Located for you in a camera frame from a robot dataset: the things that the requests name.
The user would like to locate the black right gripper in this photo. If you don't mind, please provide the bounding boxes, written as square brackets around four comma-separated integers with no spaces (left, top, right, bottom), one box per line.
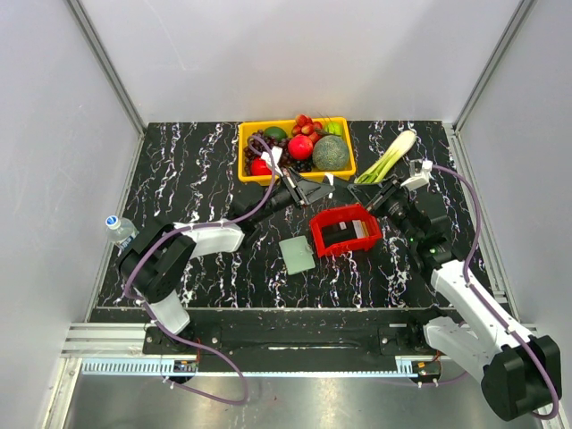
[347,174,421,244]

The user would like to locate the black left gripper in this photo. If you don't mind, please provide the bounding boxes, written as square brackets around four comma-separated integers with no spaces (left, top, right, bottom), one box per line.
[253,168,335,225]

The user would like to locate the red plastic card tray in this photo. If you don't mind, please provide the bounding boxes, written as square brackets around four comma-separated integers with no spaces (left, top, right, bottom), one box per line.
[309,204,383,257]

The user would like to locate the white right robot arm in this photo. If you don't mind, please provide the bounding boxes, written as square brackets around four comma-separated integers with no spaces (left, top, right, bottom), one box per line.
[348,181,562,421]

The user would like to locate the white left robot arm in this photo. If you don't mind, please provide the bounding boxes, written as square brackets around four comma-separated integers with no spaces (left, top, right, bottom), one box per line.
[118,168,334,353]

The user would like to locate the white credit card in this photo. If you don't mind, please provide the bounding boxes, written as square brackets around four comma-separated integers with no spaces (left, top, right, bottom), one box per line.
[351,220,369,239]

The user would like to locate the green spring onion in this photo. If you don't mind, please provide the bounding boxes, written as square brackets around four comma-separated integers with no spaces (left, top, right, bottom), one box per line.
[355,130,416,184]

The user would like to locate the dark purple grape bunch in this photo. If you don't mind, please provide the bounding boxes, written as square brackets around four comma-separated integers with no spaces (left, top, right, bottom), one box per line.
[243,130,294,175]

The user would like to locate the red pomegranate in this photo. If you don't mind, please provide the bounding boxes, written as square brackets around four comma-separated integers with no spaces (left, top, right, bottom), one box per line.
[288,134,314,160]

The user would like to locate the green netted melon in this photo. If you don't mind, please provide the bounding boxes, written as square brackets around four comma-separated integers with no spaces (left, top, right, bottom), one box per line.
[312,135,349,171]

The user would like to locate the red round fruit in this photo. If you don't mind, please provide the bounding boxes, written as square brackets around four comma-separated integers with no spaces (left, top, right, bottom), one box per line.
[249,157,272,176]

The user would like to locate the yellow plastic fruit bin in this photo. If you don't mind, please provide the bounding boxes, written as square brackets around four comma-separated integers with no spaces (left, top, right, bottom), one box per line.
[236,117,357,186]

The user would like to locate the green avocado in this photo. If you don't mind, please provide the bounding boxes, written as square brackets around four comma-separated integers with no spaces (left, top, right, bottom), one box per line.
[264,126,288,140]

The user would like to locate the green apple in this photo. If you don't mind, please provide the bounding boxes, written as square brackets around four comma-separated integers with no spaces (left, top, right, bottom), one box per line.
[324,122,343,137]

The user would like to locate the clear plastic water bottle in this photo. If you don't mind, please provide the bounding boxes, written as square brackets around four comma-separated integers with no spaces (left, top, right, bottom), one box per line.
[105,215,139,251]

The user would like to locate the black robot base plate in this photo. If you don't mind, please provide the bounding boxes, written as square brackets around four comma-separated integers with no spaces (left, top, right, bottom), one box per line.
[88,307,461,372]

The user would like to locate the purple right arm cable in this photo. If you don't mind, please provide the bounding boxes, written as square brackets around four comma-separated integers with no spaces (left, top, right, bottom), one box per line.
[374,164,562,420]

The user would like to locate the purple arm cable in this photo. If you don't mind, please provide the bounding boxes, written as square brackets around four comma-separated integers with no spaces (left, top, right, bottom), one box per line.
[122,135,287,407]
[374,164,562,420]

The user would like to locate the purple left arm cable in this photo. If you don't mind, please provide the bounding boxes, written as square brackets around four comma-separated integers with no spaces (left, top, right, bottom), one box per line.
[122,135,287,407]

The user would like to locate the aluminium frame rail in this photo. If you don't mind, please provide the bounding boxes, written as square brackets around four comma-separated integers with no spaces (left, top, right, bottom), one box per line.
[80,357,442,381]

